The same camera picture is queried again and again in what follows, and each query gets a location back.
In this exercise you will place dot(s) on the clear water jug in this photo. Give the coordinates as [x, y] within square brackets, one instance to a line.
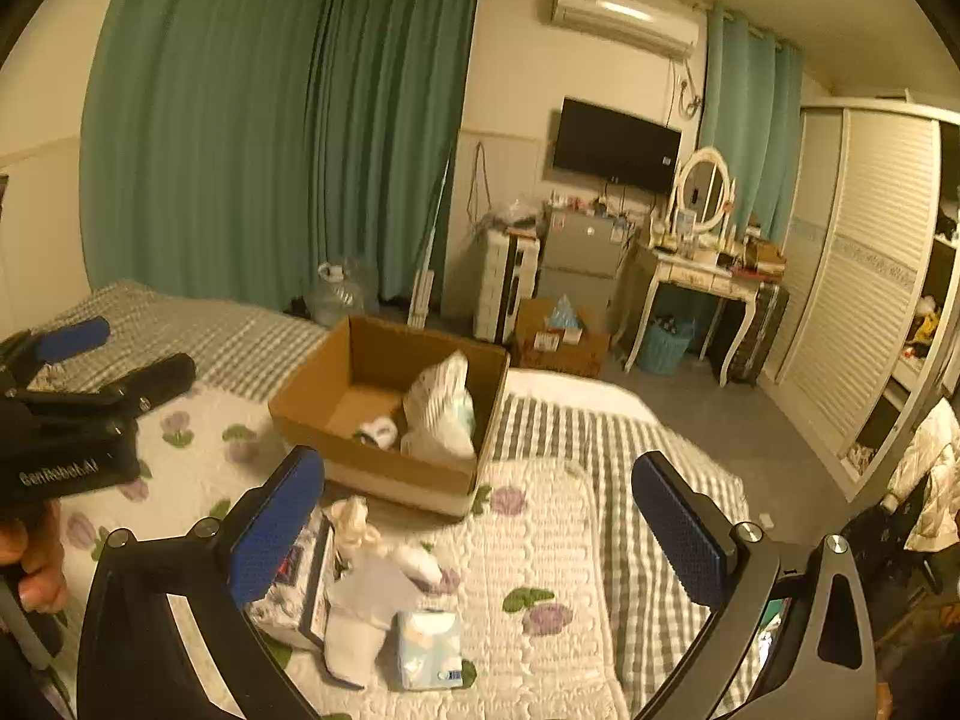
[337, 296]

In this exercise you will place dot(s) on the white vanity table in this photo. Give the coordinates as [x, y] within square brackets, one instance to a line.
[694, 270]

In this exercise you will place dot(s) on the grey mini fridge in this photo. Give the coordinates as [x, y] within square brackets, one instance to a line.
[581, 255]

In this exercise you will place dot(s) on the brown floor cardboard box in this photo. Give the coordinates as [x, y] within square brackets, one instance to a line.
[562, 356]

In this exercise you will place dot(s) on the floral quilted blanket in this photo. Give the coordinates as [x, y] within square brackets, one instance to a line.
[525, 540]

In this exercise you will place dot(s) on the blue woven basket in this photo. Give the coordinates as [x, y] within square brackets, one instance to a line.
[664, 349]

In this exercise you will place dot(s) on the dark suitcase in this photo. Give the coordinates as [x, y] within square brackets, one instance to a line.
[761, 337]

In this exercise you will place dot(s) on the cream cloth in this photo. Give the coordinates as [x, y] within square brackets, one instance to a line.
[352, 525]

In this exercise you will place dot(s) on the white louvred wardrobe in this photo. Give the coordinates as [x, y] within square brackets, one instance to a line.
[862, 255]

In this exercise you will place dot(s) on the white drawer cabinet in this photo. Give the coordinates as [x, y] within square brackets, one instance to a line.
[499, 285]

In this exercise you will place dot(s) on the black wall television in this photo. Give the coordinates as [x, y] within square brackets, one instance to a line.
[615, 142]

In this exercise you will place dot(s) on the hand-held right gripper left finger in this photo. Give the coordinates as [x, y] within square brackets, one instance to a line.
[279, 532]

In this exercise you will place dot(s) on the pale blue tissue pack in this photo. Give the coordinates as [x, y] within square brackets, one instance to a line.
[429, 649]

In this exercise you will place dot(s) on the black chair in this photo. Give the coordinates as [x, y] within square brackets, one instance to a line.
[877, 540]

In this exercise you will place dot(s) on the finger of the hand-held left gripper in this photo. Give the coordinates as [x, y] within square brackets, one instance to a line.
[71, 337]
[154, 381]

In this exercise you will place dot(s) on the white wipes packet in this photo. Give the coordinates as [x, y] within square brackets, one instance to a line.
[296, 600]

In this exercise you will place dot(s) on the white sock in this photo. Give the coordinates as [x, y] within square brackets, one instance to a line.
[356, 649]
[420, 566]

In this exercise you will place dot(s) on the white oval mirror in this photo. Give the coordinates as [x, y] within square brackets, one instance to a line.
[705, 191]

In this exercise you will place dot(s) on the white air conditioner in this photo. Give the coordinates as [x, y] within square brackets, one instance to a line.
[622, 19]

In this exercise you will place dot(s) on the small white roll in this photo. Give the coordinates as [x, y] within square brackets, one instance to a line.
[377, 433]

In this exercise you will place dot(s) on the person's left hand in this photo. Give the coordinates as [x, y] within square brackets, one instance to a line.
[36, 566]

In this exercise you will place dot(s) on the grey cloth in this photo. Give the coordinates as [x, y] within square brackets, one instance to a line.
[375, 589]

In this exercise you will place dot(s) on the green curtain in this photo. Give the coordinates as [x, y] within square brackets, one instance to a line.
[202, 127]
[397, 135]

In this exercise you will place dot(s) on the light teal curtain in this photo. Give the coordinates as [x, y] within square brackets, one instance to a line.
[746, 112]

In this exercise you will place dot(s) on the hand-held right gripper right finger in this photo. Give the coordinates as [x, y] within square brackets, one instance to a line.
[679, 532]

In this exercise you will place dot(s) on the grey checkered bed sheet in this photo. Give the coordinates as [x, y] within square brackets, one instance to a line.
[570, 435]

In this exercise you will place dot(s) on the white plastic pack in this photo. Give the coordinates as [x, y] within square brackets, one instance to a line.
[439, 412]

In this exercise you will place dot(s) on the blue tissue bag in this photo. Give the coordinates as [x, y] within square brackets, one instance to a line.
[564, 313]

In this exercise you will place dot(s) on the white puffy jacket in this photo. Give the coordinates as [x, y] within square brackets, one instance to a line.
[934, 480]

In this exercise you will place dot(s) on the white mop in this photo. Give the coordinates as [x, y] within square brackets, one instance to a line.
[424, 285]

